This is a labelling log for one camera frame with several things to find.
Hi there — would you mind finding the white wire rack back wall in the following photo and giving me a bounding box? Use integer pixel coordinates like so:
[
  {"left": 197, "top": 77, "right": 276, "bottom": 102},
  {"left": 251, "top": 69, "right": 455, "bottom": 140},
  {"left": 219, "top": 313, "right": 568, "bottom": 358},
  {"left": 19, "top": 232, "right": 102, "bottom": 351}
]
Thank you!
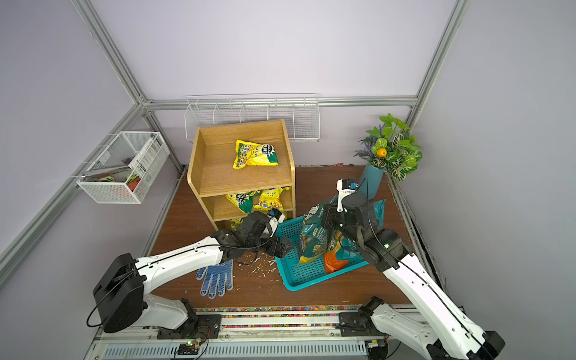
[{"left": 184, "top": 93, "right": 321, "bottom": 143}]

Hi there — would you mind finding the teal vase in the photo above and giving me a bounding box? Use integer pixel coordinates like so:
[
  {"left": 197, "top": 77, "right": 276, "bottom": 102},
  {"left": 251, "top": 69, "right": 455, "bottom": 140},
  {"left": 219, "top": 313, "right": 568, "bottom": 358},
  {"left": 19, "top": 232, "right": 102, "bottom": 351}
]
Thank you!
[{"left": 358, "top": 163, "right": 385, "bottom": 200}]

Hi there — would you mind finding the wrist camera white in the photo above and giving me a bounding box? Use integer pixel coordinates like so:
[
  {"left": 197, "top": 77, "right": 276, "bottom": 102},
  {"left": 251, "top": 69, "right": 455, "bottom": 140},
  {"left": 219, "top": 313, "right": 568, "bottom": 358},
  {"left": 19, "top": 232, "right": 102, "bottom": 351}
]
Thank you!
[
  {"left": 336, "top": 178, "right": 359, "bottom": 212},
  {"left": 266, "top": 208, "right": 285, "bottom": 233}
]

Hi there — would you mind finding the teal orange soil bag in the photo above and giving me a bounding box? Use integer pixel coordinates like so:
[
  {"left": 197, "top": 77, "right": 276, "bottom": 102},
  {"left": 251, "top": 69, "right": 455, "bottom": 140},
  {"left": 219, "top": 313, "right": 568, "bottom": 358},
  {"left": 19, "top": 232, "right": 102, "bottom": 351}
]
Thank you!
[{"left": 322, "top": 194, "right": 385, "bottom": 273}]

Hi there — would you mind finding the yellow green packet shelf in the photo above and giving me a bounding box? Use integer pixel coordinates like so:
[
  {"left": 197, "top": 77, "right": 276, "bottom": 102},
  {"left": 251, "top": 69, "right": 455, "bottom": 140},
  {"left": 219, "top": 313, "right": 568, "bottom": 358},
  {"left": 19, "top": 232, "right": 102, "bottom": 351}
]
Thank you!
[{"left": 225, "top": 190, "right": 260, "bottom": 214}]

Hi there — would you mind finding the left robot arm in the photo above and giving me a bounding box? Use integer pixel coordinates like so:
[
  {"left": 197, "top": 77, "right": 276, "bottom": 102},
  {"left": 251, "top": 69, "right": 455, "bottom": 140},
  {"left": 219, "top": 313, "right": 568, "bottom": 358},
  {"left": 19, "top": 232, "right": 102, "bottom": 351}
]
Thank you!
[{"left": 93, "top": 208, "right": 293, "bottom": 339}]

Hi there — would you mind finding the dark green yellow fertilizer bag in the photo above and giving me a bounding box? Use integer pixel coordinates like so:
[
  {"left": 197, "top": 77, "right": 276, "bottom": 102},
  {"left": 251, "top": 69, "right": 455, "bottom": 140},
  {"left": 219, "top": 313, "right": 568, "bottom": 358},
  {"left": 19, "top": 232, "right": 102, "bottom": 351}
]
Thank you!
[{"left": 298, "top": 196, "right": 349, "bottom": 273}]

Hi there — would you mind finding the blue dotted work glove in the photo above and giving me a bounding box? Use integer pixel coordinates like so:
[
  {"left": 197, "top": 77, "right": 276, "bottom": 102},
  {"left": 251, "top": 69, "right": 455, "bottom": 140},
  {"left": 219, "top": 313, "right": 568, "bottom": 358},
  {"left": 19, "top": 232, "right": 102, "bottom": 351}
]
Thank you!
[{"left": 196, "top": 260, "right": 234, "bottom": 299}]

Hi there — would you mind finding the yellow fertilizer packet top shelf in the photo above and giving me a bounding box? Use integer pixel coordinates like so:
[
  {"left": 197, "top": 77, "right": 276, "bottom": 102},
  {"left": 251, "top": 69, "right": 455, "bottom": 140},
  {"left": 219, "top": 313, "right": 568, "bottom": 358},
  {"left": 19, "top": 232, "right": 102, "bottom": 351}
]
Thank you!
[{"left": 232, "top": 139, "right": 278, "bottom": 170}]

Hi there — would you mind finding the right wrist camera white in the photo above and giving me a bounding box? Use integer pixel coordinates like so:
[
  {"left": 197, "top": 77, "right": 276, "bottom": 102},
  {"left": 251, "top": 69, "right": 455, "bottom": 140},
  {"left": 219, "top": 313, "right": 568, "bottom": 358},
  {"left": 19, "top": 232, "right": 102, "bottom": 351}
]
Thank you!
[{"left": 336, "top": 178, "right": 359, "bottom": 212}]

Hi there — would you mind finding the yellow flower packet middle shelf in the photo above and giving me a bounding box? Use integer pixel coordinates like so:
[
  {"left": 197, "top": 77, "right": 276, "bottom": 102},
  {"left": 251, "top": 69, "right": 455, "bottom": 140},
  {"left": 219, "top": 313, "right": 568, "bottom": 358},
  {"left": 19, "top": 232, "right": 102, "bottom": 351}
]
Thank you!
[{"left": 253, "top": 187, "right": 290, "bottom": 212}]

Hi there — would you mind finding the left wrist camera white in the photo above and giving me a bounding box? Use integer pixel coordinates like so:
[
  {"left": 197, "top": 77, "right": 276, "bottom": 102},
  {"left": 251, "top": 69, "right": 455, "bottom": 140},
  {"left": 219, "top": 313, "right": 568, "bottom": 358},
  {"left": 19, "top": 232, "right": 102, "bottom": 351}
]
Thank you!
[{"left": 266, "top": 208, "right": 285, "bottom": 233}]

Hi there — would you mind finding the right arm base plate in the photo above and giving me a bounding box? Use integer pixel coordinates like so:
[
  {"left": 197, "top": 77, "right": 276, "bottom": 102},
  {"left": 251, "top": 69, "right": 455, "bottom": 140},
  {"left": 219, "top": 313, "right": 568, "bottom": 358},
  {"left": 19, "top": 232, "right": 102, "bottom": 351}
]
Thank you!
[{"left": 336, "top": 311, "right": 386, "bottom": 338}]

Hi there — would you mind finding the white wire basket left wall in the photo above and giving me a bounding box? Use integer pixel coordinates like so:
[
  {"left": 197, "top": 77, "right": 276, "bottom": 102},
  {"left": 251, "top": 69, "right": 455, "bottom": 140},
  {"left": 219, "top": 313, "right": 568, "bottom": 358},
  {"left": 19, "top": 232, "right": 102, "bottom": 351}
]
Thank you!
[{"left": 76, "top": 131, "right": 170, "bottom": 204}]

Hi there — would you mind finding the artificial green plant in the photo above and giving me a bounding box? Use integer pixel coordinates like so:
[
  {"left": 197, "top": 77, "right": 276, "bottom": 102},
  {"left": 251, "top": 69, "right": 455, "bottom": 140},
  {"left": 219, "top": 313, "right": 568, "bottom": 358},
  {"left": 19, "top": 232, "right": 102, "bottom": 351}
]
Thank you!
[{"left": 354, "top": 113, "right": 423, "bottom": 181}]

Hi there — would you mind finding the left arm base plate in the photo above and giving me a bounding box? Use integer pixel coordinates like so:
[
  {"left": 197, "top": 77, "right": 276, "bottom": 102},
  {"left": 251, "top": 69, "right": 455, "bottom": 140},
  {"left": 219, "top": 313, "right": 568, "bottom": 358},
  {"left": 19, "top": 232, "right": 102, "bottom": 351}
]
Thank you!
[{"left": 157, "top": 314, "right": 222, "bottom": 340}]

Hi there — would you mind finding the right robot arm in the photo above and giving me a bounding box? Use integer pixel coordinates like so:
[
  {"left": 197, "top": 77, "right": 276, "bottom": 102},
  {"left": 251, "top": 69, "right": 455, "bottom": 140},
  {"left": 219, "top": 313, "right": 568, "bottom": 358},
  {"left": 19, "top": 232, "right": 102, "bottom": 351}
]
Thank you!
[{"left": 320, "top": 193, "right": 506, "bottom": 359}]

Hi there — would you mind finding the wooden three-tier shelf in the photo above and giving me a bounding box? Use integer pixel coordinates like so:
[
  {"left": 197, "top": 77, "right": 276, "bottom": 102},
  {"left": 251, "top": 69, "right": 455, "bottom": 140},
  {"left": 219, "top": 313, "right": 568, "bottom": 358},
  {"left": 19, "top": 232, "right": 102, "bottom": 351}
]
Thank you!
[{"left": 187, "top": 119, "right": 296, "bottom": 230}]

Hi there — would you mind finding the teal plastic basket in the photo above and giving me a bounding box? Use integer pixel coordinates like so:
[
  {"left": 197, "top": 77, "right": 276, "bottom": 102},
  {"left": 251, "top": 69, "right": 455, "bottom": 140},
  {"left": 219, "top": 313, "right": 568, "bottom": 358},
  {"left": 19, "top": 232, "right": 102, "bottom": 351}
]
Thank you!
[{"left": 275, "top": 216, "right": 368, "bottom": 292}]

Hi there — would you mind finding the aluminium rail frame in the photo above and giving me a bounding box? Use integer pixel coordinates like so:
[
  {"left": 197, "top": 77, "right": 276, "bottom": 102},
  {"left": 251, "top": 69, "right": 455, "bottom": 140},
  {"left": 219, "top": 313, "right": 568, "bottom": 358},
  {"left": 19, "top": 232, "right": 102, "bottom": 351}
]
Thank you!
[{"left": 82, "top": 305, "right": 482, "bottom": 360}]

